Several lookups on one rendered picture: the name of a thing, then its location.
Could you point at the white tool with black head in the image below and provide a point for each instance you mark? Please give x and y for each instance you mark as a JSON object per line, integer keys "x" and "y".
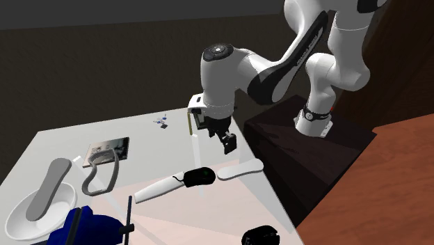
{"x": 159, "y": 188}

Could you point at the small blue and black pieces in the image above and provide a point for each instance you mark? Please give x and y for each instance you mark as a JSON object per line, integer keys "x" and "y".
{"x": 163, "y": 125}

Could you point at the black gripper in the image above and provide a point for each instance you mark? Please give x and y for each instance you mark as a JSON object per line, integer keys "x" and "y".
{"x": 217, "y": 124}

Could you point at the shiny metal plate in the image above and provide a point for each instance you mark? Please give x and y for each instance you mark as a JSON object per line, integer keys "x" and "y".
{"x": 120, "y": 146}

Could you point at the grey flat spatula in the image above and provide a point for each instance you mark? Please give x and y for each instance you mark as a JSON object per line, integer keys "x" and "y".
{"x": 47, "y": 190}

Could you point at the black round object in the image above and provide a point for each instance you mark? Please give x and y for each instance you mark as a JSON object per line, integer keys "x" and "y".
{"x": 261, "y": 236}

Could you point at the dark robot stand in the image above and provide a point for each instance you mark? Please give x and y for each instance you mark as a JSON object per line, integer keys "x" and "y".
{"x": 305, "y": 159}

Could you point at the blue bench vise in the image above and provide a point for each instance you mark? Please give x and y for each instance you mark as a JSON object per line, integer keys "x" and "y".
{"x": 91, "y": 227}

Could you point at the thin olive stick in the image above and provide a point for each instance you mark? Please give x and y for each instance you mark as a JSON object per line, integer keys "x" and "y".
{"x": 190, "y": 124}

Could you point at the white flat spatula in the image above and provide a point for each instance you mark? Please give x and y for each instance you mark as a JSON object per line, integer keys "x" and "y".
{"x": 240, "y": 169}

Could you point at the white bowl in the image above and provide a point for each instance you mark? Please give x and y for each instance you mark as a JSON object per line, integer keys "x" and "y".
{"x": 61, "y": 200}

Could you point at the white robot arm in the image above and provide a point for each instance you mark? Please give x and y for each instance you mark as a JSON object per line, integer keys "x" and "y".
{"x": 218, "y": 81}

